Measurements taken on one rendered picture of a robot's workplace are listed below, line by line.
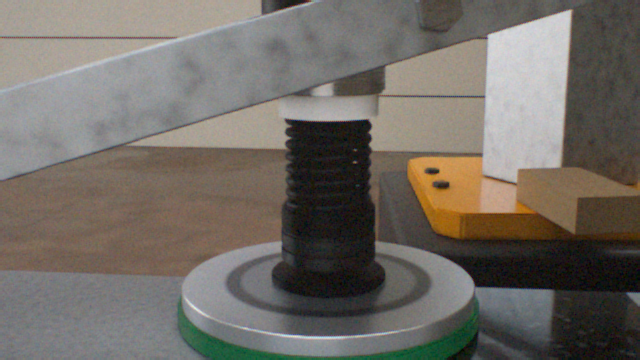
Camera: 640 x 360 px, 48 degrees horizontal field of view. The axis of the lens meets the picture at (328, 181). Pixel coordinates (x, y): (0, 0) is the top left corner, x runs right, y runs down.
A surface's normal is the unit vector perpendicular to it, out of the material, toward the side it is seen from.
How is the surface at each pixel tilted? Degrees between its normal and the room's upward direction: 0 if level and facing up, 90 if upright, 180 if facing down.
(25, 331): 0
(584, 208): 90
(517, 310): 0
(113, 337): 0
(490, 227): 90
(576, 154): 90
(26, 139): 90
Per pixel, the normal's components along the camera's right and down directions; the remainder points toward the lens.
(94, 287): 0.00, -0.98
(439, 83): -0.13, 0.20
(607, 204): 0.13, 0.20
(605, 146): 0.49, 0.18
